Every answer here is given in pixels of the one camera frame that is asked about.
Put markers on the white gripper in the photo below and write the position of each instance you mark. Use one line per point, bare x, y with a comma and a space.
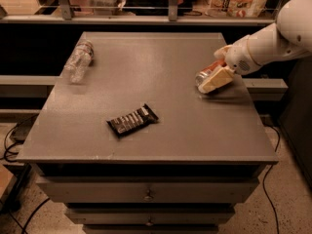
238, 57

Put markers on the red coke can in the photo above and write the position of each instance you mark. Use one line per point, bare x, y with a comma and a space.
207, 71

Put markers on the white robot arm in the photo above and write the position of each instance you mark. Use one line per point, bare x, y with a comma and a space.
289, 37

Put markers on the clear plastic water bottle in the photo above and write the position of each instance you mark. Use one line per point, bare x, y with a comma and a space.
79, 61

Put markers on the black snack bar wrapper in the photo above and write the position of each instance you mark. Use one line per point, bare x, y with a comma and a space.
132, 122

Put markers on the black bag behind glass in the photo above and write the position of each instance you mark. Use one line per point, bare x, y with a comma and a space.
151, 0

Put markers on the grey drawer cabinet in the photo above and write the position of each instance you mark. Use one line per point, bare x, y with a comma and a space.
199, 137

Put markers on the grey metal railing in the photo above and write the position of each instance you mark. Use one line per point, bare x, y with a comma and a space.
82, 12

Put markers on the top drawer with knob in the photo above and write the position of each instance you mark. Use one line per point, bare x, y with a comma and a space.
101, 190

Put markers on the drawer with knob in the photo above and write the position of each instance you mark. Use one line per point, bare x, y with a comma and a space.
149, 216
101, 190

